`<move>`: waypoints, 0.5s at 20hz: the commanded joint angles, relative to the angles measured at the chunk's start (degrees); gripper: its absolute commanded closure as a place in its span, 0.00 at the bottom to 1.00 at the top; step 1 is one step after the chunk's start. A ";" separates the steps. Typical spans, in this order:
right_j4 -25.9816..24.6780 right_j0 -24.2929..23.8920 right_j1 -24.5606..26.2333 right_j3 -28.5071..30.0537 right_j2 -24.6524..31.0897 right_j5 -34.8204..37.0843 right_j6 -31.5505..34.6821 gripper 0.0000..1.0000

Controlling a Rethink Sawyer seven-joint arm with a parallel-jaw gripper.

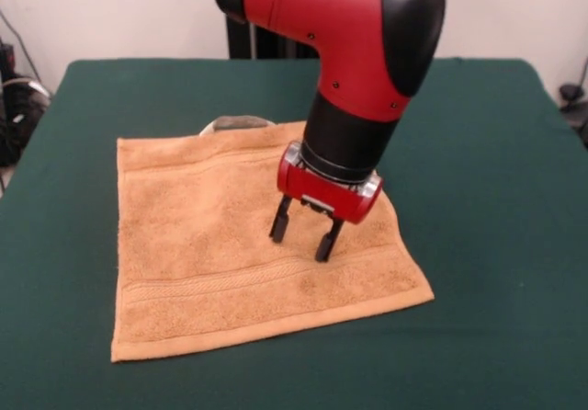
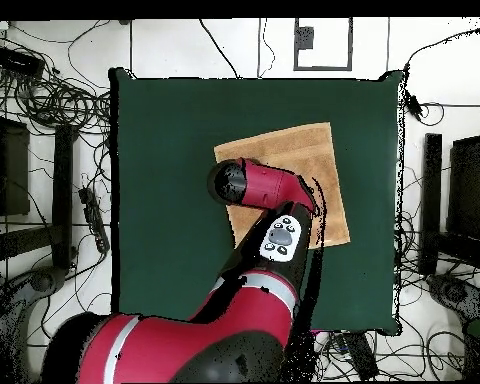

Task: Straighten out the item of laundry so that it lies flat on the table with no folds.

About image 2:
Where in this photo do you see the orange terry towel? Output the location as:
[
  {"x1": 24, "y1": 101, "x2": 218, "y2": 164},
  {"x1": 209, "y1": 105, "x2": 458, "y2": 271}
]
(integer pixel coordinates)
[{"x1": 213, "y1": 121, "x2": 352, "y2": 251}]

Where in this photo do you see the black flat bar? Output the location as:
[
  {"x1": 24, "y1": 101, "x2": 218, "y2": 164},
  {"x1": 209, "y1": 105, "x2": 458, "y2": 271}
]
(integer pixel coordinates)
[{"x1": 341, "y1": 331, "x2": 380, "y2": 381}]

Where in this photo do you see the dark green table cloth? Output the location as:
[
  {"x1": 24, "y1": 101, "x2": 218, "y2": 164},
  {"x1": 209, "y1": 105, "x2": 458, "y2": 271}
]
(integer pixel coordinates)
[{"x1": 108, "y1": 66, "x2": 404, "y2": 337}]

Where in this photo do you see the black power strip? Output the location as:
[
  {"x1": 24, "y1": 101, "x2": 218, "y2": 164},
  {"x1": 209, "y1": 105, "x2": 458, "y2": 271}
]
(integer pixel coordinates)
[{"x1": 78, "y1": 186, "x2": 111, "y2": 254}]

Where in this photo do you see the dark grey square plate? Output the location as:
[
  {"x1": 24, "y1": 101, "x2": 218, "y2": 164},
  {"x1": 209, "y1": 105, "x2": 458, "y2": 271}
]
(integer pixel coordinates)
[{"x1": 296, "y1": 26, "x2": 316, "y2": 51}]

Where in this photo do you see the black power adapter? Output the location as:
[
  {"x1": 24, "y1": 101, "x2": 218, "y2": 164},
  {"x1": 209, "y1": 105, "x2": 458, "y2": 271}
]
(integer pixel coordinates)
[{"x1": 403, "y1": 92, "x2": 424, "y2": 122}]

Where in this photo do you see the dark grey stand base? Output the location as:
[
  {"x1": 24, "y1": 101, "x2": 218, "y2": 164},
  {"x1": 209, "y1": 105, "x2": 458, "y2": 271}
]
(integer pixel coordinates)
[
  {"x1": 0, "y1": 265, "x2": 67, "y2": 381},
  {"x1": 426, "y1": 273, "x2": 480, "y2": 321}
]

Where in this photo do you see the black electronics box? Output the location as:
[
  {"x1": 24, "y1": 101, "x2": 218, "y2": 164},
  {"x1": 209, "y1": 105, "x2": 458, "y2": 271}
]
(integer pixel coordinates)
[{"x1": 0, "y1": 46, "x2": 46, "y2": 77}]

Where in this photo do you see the grey square frame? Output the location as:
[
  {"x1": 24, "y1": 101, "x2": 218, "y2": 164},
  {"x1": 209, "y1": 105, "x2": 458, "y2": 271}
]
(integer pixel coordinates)
[{"x1": 293, "y1": 17, "x2": 354, "y2": 72}]

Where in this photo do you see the black frame furniture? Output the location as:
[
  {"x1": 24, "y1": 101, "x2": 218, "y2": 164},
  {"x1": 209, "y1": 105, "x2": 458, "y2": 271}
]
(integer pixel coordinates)
[
  {"x1": 0, "y1": 91, "x2": 79, "y2": 281},
  {"x1": 418, "y1": 101, "x2": 480, "y2": 277}
]

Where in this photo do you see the black cable tangle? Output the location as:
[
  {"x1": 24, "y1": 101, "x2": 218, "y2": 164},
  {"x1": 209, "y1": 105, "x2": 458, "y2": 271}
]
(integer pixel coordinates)
[{"x1": 7, "y1": 75, "x2": 112, "y2": 135}]

